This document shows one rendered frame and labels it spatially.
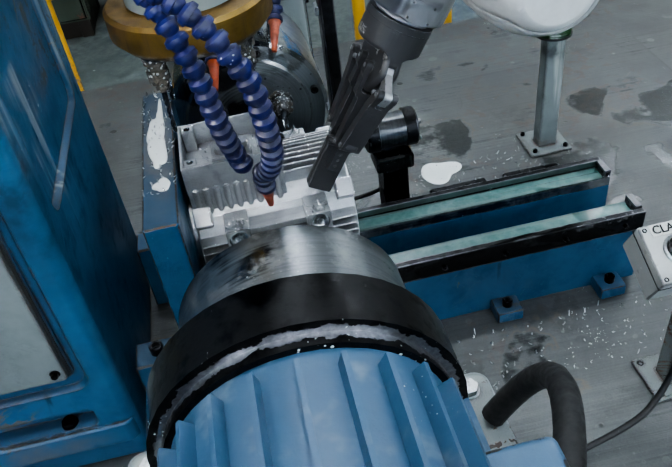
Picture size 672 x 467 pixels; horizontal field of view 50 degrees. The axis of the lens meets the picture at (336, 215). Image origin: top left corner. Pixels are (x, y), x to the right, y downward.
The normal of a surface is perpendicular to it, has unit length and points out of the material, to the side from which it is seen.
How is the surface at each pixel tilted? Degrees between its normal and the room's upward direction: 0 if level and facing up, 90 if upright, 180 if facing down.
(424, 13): 90
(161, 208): 0
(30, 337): 90
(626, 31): 0
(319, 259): 17
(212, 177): 90
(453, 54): 0
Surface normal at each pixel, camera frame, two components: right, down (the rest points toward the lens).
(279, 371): -0.18, -0.74
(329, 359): 0.12, -0.79
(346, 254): 0.36, -0.77
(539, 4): 0.05, 0.66
